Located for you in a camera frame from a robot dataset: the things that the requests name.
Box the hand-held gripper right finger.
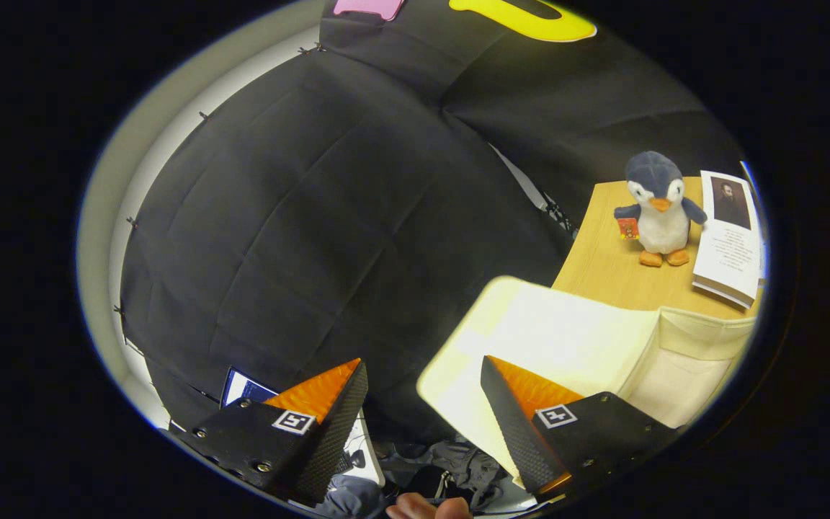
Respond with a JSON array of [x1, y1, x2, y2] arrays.
[[481, 355, 679, 498]]

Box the white portrait cover book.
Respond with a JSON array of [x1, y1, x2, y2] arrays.
[[692, 170, 763, 309]]

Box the grey penguin plush toy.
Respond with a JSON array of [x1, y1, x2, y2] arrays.
[[614, 151, 708, 268]]

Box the beige fabric storage box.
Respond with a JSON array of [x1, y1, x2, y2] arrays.
[[416, 276, 758, 498]]

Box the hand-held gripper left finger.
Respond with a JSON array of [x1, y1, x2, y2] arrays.
[[169, 358, 370, 505]]

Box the person's grey clothing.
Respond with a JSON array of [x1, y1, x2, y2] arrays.
[[318, 436, 513, 518]]

